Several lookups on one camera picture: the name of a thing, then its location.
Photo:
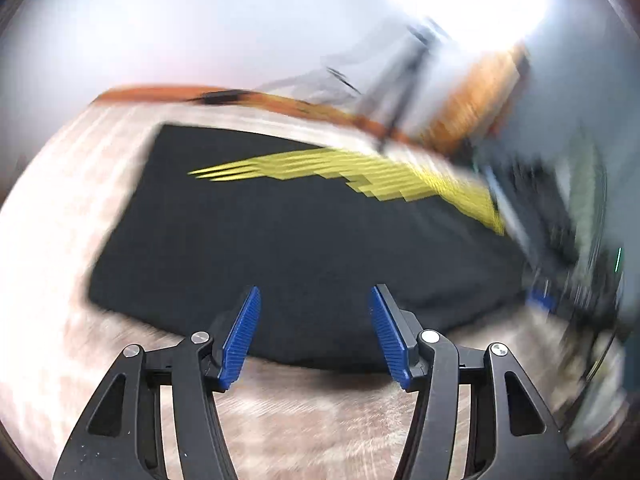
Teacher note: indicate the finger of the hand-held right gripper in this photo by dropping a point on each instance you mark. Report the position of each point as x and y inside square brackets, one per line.
[542, 300]

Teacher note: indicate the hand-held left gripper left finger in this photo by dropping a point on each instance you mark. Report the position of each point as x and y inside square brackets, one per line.
[241, 332]

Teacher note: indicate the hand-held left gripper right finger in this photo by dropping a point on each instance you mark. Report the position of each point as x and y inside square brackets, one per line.
[388, 332]

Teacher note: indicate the black tripod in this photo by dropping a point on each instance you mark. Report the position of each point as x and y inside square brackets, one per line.
[402, 90]

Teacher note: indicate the pink patterned blanket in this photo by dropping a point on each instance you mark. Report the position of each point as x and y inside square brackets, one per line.
[55, 240]

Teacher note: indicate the orange wooden bed frame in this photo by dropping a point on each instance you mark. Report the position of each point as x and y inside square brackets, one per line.
[310, 107]

